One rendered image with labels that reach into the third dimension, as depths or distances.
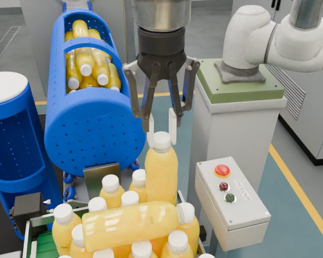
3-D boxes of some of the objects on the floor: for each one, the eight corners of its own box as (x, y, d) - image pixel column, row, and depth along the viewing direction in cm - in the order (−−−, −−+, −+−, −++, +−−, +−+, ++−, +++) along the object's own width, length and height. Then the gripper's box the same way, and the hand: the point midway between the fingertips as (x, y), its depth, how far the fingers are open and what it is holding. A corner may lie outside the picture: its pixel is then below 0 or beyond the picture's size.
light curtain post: (138, 130, 274) (124, -111, 173) (139, 134, 269) (126, -112, 168) (131, 131, 273) (114, -111, 171) (133, 135, 268) (115, -112, 167)
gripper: (203, 13, 52) (194, 125, 66) (104, 20, 49) (117, 137, 63) (220, 27, 47) (207, 147, 61) (110, 37, 43) (123, 161, 57)
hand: (161, 129), depth 60 cm, fingers closed on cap, 4 cm apart
